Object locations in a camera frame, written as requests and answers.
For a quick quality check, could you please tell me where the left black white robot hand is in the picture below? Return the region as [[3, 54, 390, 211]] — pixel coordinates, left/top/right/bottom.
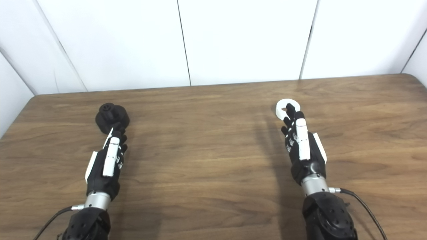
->
[[85, 128, 128, 201]]

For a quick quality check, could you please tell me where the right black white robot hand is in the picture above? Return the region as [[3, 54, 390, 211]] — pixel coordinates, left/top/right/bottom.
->
[[281, 103, 327, 186]]

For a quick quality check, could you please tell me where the white plastic ring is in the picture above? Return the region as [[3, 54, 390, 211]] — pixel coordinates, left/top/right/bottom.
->
[[276, 99, 301, 120]]

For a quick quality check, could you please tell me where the round black plastic part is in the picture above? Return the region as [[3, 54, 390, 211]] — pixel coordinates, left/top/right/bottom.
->
[[95, 103, 130, 134]]

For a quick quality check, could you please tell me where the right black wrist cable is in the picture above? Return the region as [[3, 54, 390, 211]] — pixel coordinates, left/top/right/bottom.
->
[[329, 187, 388, 240]]

